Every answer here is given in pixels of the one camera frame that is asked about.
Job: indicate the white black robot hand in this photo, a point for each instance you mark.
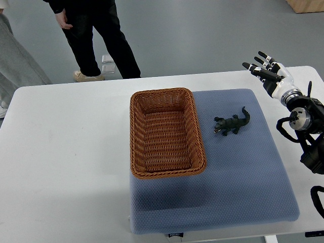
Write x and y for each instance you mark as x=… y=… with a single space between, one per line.
x=274 y=76

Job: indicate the dark toy crocodile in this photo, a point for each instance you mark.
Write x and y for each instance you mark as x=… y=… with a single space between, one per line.
x=231 y=124

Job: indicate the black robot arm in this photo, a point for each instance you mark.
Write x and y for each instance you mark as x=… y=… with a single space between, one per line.
x=304 y=126

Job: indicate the brown wicker basket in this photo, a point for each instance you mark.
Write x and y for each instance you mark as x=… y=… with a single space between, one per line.
x=165 y=136

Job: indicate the wooden box corner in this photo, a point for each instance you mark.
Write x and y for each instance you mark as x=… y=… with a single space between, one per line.
x=306 y=6

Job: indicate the blue foam cushion mat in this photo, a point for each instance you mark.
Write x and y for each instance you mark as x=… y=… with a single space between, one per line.
x=244 y=183

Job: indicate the black table control panel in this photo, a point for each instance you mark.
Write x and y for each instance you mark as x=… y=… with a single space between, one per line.
x=314 y=233

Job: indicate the white table leg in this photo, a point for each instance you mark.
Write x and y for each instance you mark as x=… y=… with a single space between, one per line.
x=270 y=239

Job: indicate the lower floor metal plate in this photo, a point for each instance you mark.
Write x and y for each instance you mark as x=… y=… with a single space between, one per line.
x=108 y=68

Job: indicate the floor metal plate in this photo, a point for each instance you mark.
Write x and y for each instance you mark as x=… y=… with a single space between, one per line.
x=108 y=68
x=107 y=59

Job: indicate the upper floor metal plate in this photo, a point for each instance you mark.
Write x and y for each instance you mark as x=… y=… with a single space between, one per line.
x=107 y=59

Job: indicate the person in grey trousers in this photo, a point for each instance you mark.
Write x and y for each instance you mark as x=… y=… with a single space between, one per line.
x=18 y=67

